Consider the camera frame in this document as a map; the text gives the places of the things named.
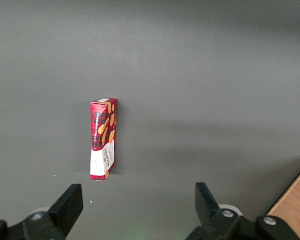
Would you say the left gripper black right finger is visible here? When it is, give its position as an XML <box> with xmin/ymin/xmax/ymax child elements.
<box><xmin>186</xmin><ymin>182</ymin><xmax>299</xmax><ymax>240</ymax></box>

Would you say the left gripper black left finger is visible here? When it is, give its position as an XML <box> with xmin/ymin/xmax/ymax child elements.
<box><xmin>0</xmin><ymin>183</ymin><xmax>84</xmax><ymax>240</ymax></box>

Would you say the wooden two-drawer cabinet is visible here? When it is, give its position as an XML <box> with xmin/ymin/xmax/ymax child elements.
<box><xmin>266</xmin><ymin>161</ymin><xmax>300</xmax><ymax>240</ymax></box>

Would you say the red tartan shortbread box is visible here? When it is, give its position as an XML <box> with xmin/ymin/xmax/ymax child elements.
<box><xmin>89</xmin><ymin>97</ymin><xmax>119</xmax><ymax>181</ymax></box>

